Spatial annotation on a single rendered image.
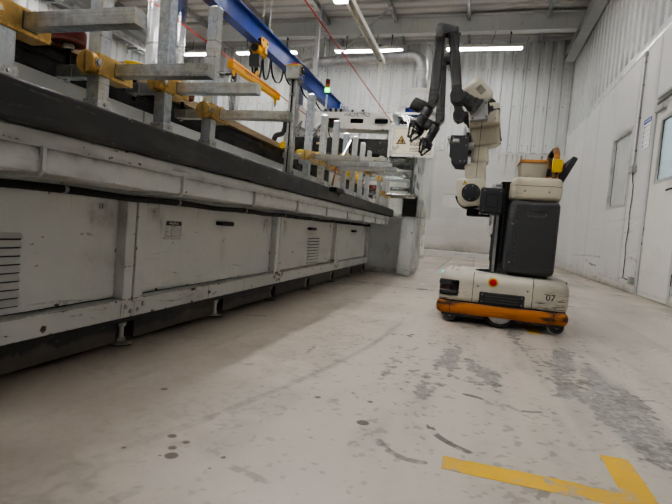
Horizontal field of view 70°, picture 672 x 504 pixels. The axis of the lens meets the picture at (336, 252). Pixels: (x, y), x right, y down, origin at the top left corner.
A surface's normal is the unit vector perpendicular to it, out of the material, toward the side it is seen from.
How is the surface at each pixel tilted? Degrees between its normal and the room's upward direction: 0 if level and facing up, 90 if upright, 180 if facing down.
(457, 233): 90
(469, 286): 90
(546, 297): 90
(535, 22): 90
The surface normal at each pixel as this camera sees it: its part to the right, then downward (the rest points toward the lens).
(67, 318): 0.96, 0.09
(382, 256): -0.28, 0.03
